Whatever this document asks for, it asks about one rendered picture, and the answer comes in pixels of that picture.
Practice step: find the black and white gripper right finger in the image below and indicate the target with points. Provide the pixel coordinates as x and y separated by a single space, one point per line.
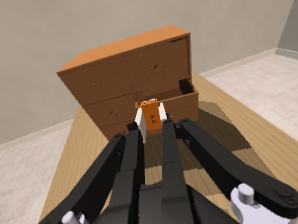
256 198

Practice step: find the small brown chest of drawers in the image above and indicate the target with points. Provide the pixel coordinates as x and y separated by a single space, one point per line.
122 47

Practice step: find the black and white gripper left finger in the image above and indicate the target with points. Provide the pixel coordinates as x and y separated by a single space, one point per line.
86 200

